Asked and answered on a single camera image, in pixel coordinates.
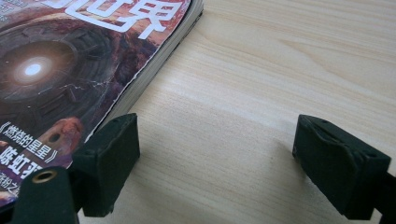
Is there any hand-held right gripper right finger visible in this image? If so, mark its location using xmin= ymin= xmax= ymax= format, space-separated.
xmin=291 ymin=114 xmax=391 ymax=221

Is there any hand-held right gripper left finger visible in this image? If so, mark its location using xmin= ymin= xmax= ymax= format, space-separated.
xmin=72 ymin=113 xmax=140 ymax=217

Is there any magazine with reddish-brown cover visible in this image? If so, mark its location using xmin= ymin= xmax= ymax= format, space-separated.
xmin=0 ymin=0 xmax=205 ymax=209

